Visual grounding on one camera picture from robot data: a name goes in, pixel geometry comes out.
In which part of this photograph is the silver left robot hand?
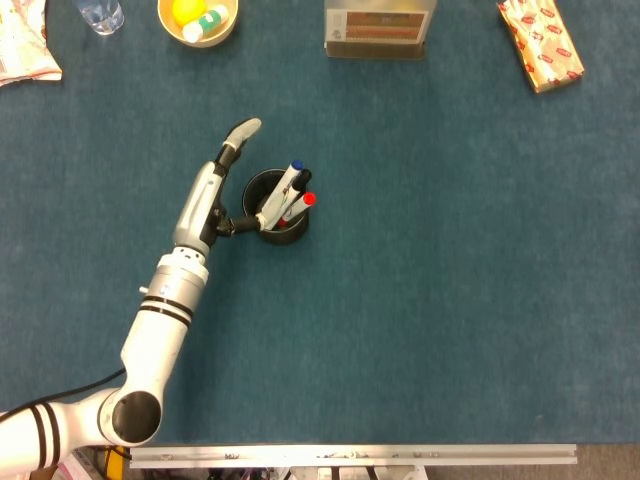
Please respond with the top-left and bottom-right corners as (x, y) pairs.
(171, 117), (264, 254)

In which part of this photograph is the blue whiteboard marker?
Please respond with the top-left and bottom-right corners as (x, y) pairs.
(255, 159), (306, 229)

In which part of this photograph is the black whiteboard marker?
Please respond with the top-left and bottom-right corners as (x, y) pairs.
(272, 168), (313, 226)

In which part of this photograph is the red whiteboard marker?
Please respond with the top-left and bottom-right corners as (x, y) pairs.
(277, 191), (318, 229)

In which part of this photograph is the black cylindrical pen cup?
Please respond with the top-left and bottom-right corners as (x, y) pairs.
(241, 168), (311, 246)

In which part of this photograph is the cream round bowl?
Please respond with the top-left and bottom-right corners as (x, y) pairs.
(156, 0), (240, 49)

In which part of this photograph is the small green white bottle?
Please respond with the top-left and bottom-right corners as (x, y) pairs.
(181, 3), (230, 43)

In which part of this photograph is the yellow ball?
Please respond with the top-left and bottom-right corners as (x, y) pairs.
(171, 0), (207, 27)

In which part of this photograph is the blue felt table mat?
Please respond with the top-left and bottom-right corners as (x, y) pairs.
(0, 0), (640, 446)

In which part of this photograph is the clear plastic water bottle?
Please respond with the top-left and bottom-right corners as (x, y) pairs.
(73, 0), (125, 36)

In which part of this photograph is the tan cardboard box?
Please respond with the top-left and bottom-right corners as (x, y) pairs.
(323, 0), (438, 61)

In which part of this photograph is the white printed snack bag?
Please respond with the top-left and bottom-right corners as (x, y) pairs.
(0, 0), (64, 87)

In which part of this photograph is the pink white packet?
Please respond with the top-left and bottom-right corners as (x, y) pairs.
(57, 447), (104, 480)

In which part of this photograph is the red print wrapped package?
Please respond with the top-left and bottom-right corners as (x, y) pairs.
(496, 0), (586, 95)

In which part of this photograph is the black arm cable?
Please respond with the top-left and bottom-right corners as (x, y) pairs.
(0, 367), (127, 424)

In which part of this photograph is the yellow tool handle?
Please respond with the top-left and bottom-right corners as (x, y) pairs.
(104, 443), (130, 480)

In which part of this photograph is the aluminium profile rail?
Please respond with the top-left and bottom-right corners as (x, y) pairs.
(128, 443), (579, 470)

